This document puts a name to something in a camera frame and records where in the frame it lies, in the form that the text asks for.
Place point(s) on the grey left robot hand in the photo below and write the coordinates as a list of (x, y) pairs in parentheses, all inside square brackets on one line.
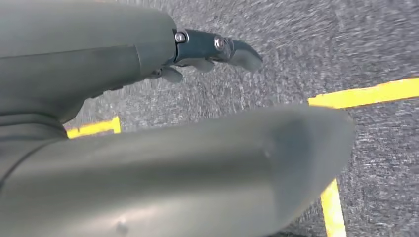
[(163, 183)]

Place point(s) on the yellow floor tape strip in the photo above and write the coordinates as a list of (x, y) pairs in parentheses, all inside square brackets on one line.
[(95, 128)]

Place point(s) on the yellow floor tape square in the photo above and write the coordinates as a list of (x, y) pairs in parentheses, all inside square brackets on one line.
[(376, 93)]

